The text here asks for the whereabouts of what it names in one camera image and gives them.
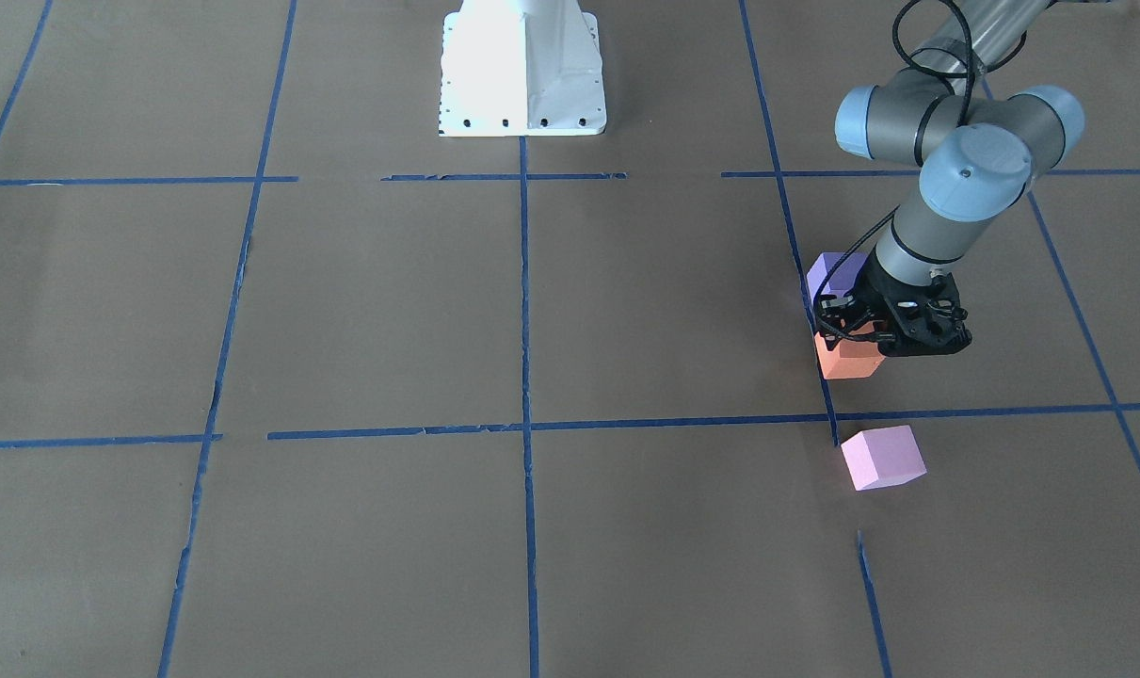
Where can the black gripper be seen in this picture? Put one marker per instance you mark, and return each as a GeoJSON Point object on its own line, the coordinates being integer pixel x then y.
{"type": "Point", "coordinates": [873, 291]}

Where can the pink foam cube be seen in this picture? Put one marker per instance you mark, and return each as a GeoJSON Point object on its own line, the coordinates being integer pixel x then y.
{"type": "Point", "coordinates": [883, 458]}

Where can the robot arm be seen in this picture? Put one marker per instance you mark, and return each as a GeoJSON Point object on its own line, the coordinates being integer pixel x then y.
{"type": "Point", "coordinates": [976, 157]}

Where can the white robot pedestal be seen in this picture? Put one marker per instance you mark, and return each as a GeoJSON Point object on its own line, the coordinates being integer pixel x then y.
{"type": "Point", "coordinates": [521, 69]}

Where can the orange foam cube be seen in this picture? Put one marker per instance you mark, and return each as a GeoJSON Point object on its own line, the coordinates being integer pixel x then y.
{"type": "Point", "coordinates": [847, 360]}

